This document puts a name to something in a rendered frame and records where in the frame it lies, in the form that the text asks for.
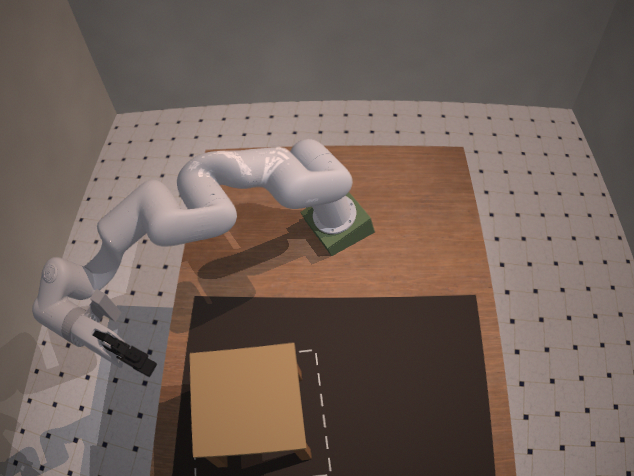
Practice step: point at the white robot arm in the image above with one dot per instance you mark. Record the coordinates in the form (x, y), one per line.
(307, 176)

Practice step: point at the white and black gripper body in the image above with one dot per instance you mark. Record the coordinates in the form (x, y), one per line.
(82, 331)

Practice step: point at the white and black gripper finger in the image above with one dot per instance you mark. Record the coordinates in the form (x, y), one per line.
(132, 355)
(147, 368)

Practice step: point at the dark brown floor mat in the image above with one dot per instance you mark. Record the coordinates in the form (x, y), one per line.
(403, 384)

